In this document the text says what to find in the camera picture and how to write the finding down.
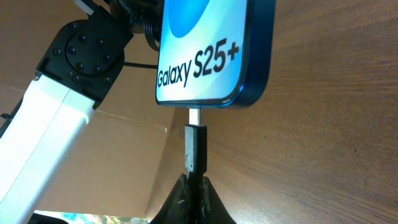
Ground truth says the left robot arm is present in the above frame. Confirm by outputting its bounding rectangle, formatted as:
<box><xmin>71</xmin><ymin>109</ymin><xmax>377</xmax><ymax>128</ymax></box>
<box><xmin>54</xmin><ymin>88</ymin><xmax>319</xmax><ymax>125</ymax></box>
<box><xmin>1</xmin><ymin>0</ymin><xmax>164</xmax><ymax>223</ymax></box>

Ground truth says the blue Galaxy smartphone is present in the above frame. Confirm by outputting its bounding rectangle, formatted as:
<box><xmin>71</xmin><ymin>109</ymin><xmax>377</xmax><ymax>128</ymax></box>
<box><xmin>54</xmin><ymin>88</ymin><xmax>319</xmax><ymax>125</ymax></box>
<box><xmin>155</xmin><ymin>0</ymin><xmax>276</xmax><ymax>108</ymax></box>

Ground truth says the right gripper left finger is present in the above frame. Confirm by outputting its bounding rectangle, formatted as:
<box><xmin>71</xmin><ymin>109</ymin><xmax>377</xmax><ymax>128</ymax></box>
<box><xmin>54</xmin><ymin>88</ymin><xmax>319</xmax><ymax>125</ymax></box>
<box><xmin>149</xmin><ymin>174</ymin><xmax>187</xmax><ymax>224</ymax></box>

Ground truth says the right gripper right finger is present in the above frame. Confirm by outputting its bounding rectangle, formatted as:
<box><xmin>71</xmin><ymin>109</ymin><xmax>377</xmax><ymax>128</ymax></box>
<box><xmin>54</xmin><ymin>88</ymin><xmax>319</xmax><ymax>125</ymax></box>
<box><xmin>201</xmin><ymin>177</ymin><xmax>236</xmax><ymax>224</ymax></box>

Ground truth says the black USB charger cable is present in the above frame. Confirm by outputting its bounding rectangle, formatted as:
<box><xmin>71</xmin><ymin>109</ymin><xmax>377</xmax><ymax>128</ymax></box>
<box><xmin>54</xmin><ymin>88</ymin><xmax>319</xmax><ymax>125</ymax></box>
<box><xmin>183</xmin><ymin>107</ymin><xmax>208</xmax><ymax>224</ymax></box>

